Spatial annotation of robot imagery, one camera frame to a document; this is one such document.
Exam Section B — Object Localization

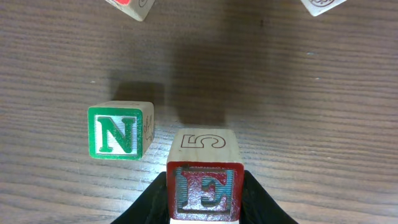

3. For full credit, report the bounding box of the green N wooden block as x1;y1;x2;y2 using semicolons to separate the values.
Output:
87;101;154;161

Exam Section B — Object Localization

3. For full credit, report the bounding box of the red A wooden block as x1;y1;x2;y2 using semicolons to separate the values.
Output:
106;0;155;22

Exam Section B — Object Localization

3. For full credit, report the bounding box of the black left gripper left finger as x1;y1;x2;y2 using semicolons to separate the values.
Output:
111;172;170;224

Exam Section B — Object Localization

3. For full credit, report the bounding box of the red U wooden block lower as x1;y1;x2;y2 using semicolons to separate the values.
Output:
300;0;346;17

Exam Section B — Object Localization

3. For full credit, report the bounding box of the red E wooden block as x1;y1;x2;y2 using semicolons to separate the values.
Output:
166;128;244;222

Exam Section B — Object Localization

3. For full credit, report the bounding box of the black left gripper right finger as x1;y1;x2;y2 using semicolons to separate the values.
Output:
239;170;298;224

